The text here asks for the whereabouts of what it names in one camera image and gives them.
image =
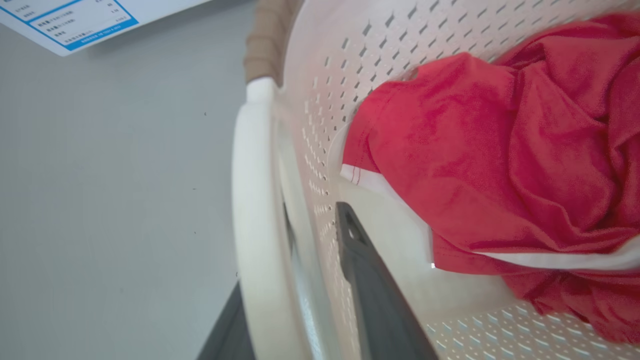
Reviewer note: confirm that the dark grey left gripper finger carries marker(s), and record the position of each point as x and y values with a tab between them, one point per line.
230	330

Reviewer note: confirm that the white perforated plastic laundry basket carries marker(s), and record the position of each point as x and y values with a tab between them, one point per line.
320	130

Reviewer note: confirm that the beige ribbed fabric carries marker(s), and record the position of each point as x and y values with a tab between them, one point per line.
267	45

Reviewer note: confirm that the red garment with white trim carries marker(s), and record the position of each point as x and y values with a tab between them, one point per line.
500	160

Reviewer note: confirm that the white label with blue print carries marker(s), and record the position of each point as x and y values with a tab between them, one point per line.
75	22

